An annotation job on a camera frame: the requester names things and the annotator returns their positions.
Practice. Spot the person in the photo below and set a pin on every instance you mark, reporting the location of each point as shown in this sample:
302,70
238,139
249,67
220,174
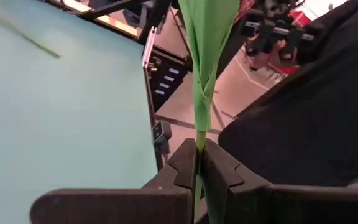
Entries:
306,124

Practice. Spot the black rig frame post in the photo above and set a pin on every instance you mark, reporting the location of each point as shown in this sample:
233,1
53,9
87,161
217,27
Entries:
154,15

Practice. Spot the black power strip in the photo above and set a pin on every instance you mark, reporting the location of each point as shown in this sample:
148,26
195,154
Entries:
169,84

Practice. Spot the white artificial tulip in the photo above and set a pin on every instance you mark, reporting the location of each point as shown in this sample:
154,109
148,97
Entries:
207,46

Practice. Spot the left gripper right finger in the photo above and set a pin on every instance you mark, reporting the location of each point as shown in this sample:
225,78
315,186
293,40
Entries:
244,205

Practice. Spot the small black table camera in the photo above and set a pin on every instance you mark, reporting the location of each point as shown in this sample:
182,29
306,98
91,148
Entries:
160,130

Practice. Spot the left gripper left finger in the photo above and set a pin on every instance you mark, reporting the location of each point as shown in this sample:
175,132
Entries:
166,202

